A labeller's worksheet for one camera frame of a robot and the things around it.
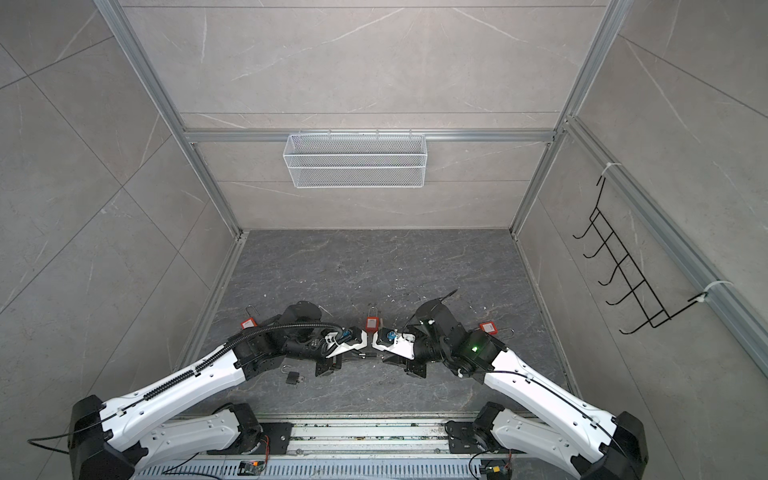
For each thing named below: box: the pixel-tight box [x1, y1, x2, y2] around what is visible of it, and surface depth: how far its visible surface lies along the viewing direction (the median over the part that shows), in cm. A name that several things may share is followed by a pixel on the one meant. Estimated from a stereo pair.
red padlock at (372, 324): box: [365, 316, 380, 333], surface depth 95 cm
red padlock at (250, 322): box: [240, 304, 260, 330], surface depth 94 cm
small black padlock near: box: [286, 371, 300, 385], surface depth 85 cm
